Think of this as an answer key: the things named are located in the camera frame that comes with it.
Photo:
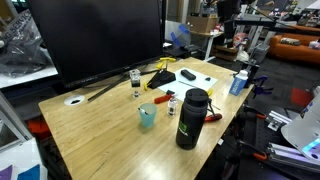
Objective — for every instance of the red object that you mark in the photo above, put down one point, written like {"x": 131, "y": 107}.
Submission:
{"x": 301, "y": 97}

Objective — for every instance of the small black block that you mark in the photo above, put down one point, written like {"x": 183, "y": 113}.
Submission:
{"x": 170, "y": 92}

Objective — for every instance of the black wedge tool holder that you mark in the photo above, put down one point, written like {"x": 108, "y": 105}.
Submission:
{"x": 162, "y": 78}

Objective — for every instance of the small clear glass bottle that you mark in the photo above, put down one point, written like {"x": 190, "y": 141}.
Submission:
{"x": 172, "y": 107}

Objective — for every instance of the small clear cap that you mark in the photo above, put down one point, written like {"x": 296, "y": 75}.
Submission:
{"x": 136, "y": 94}

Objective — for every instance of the white stick in cup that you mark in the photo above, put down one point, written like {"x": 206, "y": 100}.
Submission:
{"x": 143, "y": 110}

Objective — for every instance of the clear cube block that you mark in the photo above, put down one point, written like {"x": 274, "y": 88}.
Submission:
{"x": 135, "y": 78}

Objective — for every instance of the teal plastic cup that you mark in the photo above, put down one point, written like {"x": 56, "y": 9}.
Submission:
{"x": 148, "y": 116}

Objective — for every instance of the black oblong case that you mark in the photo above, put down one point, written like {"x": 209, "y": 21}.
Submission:
{"x": 188, "y": 74}

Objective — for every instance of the white paper sheet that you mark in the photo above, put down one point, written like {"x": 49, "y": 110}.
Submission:
{"x": 196, "y": 85}

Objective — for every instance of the black water bottle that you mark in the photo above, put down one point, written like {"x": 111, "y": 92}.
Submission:
{"x": 191, "y": 120}

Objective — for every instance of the small black piece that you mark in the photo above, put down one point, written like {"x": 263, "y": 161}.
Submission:
{"x": 207, "y": 79}

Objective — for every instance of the black monitor stand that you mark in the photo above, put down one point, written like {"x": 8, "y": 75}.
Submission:
{"x": 110, "y": 86}

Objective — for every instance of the white background desk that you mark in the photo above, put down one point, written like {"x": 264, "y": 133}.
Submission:
{"x": 208, "y": 36}

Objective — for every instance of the cardboard box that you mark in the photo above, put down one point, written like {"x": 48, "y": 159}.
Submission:
{"x": 201, "y": 24}

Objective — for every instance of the blue spray bottle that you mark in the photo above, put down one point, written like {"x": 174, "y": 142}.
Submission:
{"x": 238, "y": 85}

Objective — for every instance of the large black monitor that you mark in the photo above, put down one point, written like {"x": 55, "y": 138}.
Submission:
{"x": 100, "y": 36}

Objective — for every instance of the white table grommet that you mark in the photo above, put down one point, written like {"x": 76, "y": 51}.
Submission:
{"x": 74, "y": 100}

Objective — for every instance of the black clamp stand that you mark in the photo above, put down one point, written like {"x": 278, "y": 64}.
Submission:
{"x": 251, "y": 68}

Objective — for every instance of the blue spring clamp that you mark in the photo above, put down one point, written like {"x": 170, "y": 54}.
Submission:
{"x": 261, "y": 88}

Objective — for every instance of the orange sofa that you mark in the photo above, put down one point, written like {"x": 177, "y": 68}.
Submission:
{"x": 293, "y": 50}

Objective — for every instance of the grey plastic bag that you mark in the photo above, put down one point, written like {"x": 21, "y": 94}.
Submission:
{"x": 20, "y": 50}

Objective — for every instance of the aluminium corner bracket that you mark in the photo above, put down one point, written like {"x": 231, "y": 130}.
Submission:
{"x": 278, "y": 120}

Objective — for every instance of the aluminium extrusion rail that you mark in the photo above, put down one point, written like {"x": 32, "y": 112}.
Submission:
{"x": 290, "y": 155}

